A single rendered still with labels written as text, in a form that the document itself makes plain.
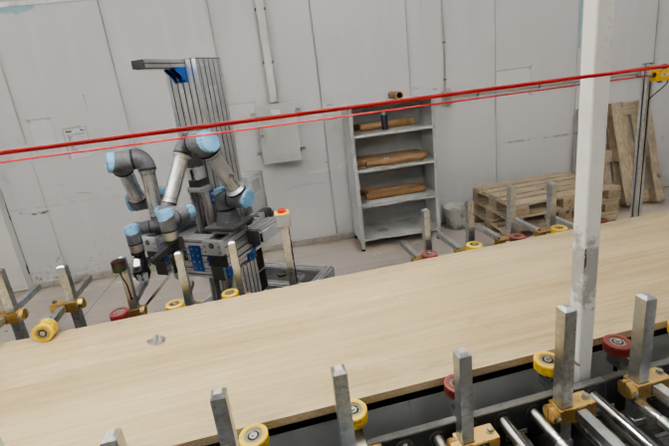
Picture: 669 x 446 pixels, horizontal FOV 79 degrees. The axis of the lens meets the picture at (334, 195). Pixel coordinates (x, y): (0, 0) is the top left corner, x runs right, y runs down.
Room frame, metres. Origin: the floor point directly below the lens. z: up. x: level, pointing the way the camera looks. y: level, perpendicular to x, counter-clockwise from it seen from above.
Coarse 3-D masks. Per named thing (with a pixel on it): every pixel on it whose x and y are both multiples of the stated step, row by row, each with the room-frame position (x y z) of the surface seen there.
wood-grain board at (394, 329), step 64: (448, 256) 1.85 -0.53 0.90; (512, 256) 1.77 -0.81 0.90; (640, 256) 1.62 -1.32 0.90; (128, 320) 1.60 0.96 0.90; (192, 320) 1.54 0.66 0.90; (256, 320) 1.48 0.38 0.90; (320, 320) 1.42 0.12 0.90; (384, 320) 1.37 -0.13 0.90; (448, 320) 1.32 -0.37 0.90; (512, 320) 1.27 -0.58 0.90; (0, 384) 1.25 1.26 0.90; (64, 384) 1.21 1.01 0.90; (128, 384) 1.17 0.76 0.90; (192, 384) 1.13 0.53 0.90; (256, 384) 1.10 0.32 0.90; (320, 384) 1.06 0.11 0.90; (384, 384) 1.03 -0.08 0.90
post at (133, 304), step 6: (126, 264) 1.77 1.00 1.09; (126, 270) 1.75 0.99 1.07; (126, 276) 1.75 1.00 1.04; (126, 282) 1.75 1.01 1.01; (132, 282) 1.78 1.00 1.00; (126, 288) 1.75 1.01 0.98; (132, 288) 1.76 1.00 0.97; (126, 294) 1.75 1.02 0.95; (132, 294) 1.75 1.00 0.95; (132, 300) 1.75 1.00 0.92; (132, 306) 1.75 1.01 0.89
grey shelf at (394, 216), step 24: (360, 120) 4.53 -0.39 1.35; (432, 120) 4.17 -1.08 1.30; (360, 144) 4.53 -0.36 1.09; (384, 144) 4.56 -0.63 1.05; (408, 144) 4.59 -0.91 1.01; (432, 144) 4.28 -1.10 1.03; (360, 168) 4.16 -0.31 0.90; (384, 168) 4.12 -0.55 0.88; (408, 168) 4.59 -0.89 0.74; (432, 168) 4.32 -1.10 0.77; (432, 192) 4.25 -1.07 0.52; (360, 216) 4.52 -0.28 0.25; (384, 216) 4.55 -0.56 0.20; (408, 216) 4.58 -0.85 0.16; (432, 216) 4.39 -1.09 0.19; (360, 240) 4.09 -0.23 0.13
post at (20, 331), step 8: (0, 272) 1.67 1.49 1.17; (0, 280) 1.66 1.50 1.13; (8, 280) 1.70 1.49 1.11; (0, 288) 1.66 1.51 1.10; (8, 288) 1.68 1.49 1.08; (0, 296) 1.66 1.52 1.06; (8, 296) 1.66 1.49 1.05; (8, 304) 1.66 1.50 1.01; (16, 304) 1.69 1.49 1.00; (8, 312) 1.66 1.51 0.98; (16, 328) 1.66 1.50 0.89; (24, 328) 1.69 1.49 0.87; (16, 336) 1.66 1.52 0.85; (24, 336) 1.67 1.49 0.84
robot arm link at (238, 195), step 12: (192, 132) 2.15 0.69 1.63; (204, 132) 2.11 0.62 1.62; (192, 144) 2.11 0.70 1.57; (204, 144) 2.08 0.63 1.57; (216, 144) 2.14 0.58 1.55; (204, 156) 2.13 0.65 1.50; (216, 156) 2.16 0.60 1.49; (216, 168) 2.18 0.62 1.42; (228, 168) 2.22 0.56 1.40; (228, 180) 2.22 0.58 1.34; (228, 192) 2.26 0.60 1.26; (240, 192) 2.25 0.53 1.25; (252, 192) 2.32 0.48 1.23; (228, 204) 2.31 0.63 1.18; (240, 204) 2.26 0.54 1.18
